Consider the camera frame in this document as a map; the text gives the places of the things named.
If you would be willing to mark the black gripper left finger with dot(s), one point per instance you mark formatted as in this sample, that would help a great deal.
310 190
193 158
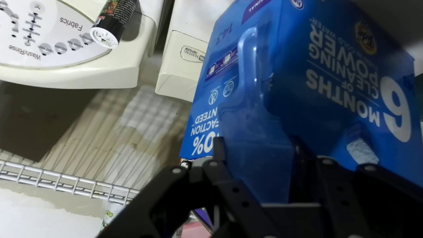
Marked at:
219 153

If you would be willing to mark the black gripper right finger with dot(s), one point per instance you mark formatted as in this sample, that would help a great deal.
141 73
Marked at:
304 158

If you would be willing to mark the blue cardboard detergent box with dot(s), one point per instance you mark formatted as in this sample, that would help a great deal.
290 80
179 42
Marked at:
343 66

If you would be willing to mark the red pink carton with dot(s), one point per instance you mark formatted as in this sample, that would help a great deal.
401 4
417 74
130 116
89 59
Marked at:
195 230

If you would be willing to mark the white washing machine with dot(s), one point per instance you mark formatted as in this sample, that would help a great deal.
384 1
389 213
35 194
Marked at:
185 26

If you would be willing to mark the small dark spice jar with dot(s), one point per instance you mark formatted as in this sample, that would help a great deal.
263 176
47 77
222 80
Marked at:
112 24

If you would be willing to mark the white dryer machine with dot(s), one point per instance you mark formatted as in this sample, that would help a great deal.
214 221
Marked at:
66 66

